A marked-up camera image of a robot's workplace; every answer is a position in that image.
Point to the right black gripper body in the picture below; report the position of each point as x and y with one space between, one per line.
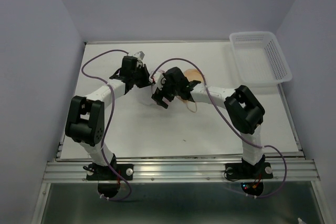
171 89

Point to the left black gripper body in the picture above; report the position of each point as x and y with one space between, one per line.
135 75

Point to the white mesh laundry bag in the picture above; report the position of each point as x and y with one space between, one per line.
144 95

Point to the beige bra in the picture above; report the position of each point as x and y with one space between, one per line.
191 75

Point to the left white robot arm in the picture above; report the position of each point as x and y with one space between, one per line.
86 116

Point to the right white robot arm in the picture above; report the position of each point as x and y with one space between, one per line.
244 110

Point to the white plastic basket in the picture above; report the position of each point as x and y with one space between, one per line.
259 58

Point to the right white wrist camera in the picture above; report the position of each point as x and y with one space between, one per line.
156 79

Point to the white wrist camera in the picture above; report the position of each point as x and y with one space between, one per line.
139 55
156 79

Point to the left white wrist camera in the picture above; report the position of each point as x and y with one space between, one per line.
139 55

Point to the aluminium rail frame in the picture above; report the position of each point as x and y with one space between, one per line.
67 167

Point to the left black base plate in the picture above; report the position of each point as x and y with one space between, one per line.
109 184

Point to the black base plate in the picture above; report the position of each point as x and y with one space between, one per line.
251 176
109 184

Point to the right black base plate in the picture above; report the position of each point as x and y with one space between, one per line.
251 176

